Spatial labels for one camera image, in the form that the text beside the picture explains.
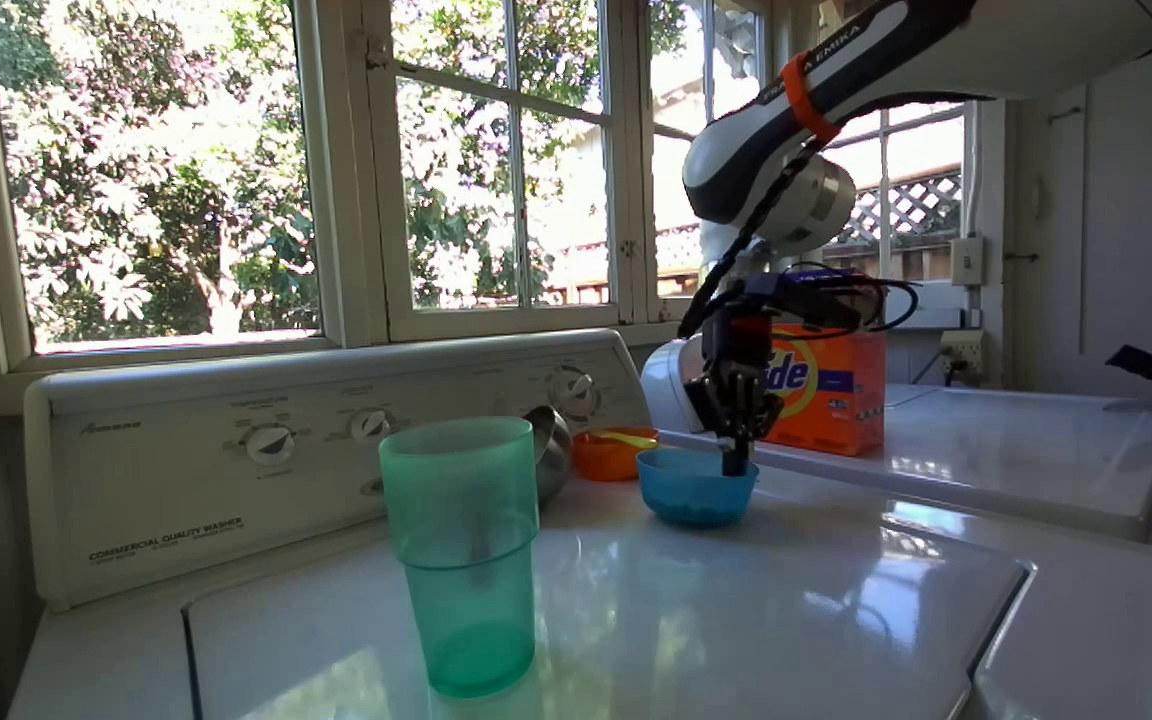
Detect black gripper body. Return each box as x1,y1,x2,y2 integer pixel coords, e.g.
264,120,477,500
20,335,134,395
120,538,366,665
695,280,790,391

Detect blue plastic bowl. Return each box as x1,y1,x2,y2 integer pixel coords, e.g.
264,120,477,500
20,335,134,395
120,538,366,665
635,441,765,530

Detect small orange bowl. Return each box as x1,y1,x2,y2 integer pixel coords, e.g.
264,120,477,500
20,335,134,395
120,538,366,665
566,423,662,485

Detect green translucent plastic cup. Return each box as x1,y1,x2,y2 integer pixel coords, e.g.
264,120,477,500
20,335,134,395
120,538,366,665
377,414,544,699

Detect orange Tide detergent box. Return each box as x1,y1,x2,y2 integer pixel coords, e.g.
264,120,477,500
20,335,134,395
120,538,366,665
754,317,890,461

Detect yellow plastic spoon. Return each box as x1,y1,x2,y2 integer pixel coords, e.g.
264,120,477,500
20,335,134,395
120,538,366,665
593,423,659,453

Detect small white box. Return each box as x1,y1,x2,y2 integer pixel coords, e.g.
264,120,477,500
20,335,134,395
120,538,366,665
884,280,972,335

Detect white top-load washing machine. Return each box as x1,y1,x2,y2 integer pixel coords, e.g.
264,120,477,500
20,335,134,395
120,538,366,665
6,326,1152,720

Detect white dryer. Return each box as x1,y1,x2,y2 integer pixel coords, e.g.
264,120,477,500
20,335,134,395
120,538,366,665
635,330,1152,545

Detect white cabinet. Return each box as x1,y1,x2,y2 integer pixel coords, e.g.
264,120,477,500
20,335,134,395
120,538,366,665
1009,10,1152,395

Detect white wall socket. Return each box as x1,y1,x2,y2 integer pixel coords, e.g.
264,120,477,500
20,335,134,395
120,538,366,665
939,326,989,391

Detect beige wall outlet box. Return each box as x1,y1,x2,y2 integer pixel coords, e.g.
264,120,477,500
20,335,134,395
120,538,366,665
949,236,990,291

